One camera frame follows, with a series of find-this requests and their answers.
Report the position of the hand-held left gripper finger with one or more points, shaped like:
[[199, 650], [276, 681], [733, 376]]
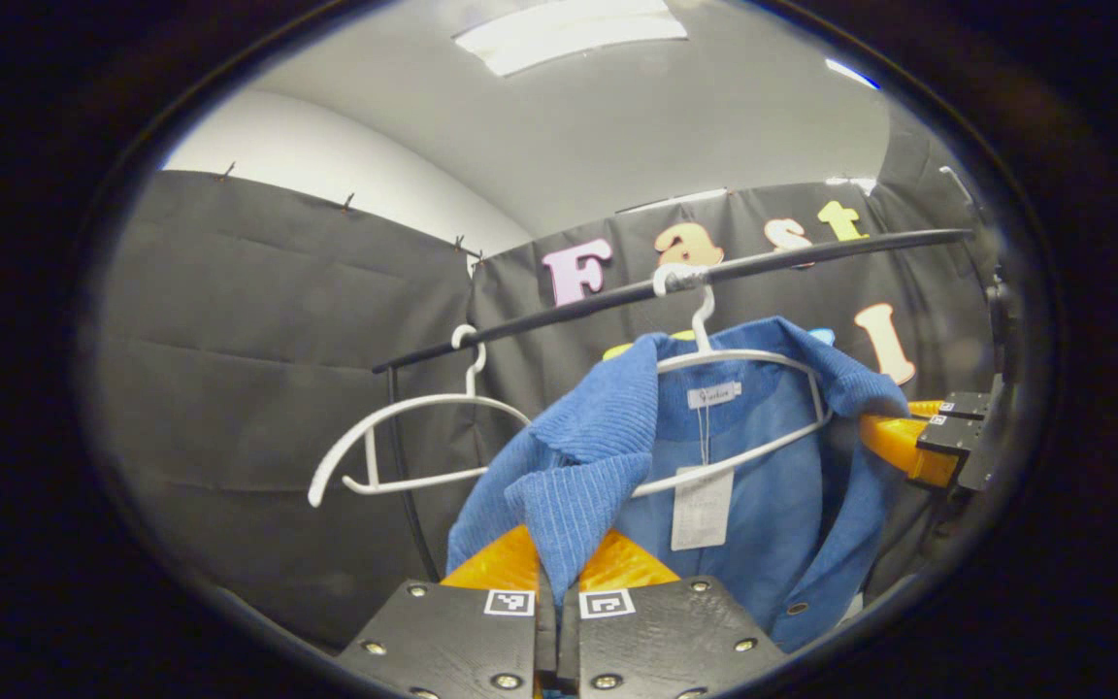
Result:
[[546, 641], [567, 641]]

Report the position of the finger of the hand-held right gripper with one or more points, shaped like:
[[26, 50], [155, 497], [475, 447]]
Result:
[[894, 442], [967, 405]]

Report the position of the black metal clothes rack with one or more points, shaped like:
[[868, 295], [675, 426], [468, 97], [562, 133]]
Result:
[[540, 319]]

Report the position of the black backdrop cloth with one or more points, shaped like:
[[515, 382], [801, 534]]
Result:
[[258, 388]]

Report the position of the large ceiling light panel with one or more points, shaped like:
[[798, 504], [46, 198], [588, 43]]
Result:
[[569, 29]]

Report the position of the white plastic hanger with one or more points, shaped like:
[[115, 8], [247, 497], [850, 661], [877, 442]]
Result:
[[423, 478], [734, 354]]

